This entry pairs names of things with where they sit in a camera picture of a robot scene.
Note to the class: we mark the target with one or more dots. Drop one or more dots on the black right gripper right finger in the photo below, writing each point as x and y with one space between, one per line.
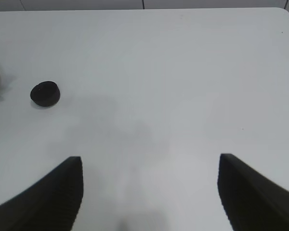
251 201

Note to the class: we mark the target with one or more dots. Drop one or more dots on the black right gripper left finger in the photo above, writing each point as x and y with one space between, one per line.
51 204

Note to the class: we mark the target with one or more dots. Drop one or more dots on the small black teacup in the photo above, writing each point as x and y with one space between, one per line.
45 94

